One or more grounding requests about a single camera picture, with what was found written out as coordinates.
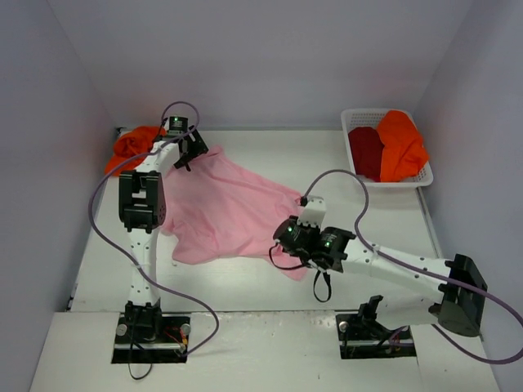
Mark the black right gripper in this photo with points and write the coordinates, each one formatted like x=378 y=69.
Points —
x=283 y=239

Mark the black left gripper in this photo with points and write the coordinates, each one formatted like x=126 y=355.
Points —
x=192 y=149

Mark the pink t shirt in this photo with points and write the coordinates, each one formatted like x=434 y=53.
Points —
x=218 y=209

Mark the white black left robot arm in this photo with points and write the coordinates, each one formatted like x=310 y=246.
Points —
x=142 y=209

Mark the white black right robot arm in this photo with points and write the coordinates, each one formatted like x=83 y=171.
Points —
x=454 y=289

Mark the orange t shirt on table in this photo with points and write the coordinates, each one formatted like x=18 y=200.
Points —
x=131 y=149

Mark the dark red t shirt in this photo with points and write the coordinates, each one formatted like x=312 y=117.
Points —
x=366 y=150

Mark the orange t shirt in basket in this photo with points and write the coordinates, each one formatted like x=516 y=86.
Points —
x=403 y=155

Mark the white plastic basket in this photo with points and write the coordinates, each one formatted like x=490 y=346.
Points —
x=352 y=118

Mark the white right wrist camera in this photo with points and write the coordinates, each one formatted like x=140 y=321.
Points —
x=313 y=211

